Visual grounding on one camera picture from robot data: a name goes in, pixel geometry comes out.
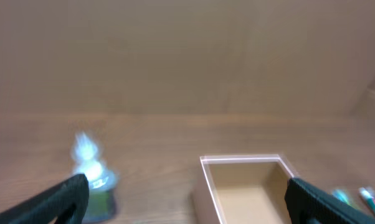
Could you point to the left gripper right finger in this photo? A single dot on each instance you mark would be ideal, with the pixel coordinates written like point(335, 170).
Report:
point(309, 204)

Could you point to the Colgate toothpaste tube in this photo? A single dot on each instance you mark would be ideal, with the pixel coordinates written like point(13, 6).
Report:
point(368, 196)

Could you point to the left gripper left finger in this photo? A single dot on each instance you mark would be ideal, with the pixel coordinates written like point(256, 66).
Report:
point(64, 203)

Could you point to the open cardboard box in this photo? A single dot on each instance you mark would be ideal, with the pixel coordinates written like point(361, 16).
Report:
point(235, 189)

